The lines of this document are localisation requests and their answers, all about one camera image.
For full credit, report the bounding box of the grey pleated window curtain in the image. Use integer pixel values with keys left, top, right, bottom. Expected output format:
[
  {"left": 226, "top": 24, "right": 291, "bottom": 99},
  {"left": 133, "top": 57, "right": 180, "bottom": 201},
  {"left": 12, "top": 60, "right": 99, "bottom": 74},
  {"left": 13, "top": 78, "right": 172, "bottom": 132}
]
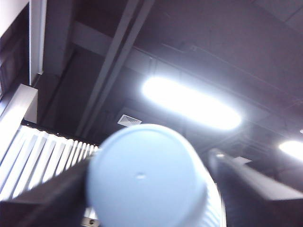
[{"left": 0, "top": 124, "right": 99, "bottom": 201}]

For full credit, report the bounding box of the white ceiling air vent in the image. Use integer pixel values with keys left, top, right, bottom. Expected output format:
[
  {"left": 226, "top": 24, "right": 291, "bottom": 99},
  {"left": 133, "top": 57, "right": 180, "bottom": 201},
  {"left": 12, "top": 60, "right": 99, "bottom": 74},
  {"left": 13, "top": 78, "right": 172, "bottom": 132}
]
[{"left": 117, "top": 114, "right": 143, "bottom": 126}]

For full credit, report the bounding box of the blue ribbed plastic cup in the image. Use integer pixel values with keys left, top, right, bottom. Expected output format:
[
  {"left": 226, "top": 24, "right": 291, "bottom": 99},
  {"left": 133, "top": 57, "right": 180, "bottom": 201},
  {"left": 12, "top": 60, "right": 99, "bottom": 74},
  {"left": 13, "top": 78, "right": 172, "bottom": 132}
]
[{"left": 85, "top": 122, "right": 225, "bottom": 227}]

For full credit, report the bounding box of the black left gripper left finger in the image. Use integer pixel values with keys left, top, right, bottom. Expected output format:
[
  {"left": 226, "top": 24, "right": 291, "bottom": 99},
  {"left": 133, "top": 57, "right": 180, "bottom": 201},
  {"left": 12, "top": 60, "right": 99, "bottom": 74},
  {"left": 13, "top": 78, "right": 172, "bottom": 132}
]
[{"left": 0, "top": 157, "right": 93, "bottom": 227}]

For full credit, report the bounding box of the long bright ceiling light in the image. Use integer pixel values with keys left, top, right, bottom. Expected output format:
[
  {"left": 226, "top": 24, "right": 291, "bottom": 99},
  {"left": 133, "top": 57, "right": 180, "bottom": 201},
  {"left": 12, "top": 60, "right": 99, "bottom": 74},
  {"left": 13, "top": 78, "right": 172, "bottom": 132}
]
[{"left": 141, "top": 75, "right": 242, "bottom": 131}]

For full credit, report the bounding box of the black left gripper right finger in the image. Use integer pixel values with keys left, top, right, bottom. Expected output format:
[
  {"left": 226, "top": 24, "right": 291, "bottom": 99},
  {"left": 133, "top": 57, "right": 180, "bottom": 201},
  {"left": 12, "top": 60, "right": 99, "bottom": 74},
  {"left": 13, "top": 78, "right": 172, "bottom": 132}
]
[{"left": 208, "top": 148, "right": 303, "bottom": 227}]

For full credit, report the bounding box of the round bright ceiling light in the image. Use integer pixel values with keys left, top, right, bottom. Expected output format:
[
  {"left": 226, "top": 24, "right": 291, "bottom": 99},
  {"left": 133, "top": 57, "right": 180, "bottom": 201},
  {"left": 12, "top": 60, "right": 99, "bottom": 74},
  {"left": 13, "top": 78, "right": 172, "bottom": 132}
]
[{"left": 278, "top": 140, "right": 303, "bottom": 162}]

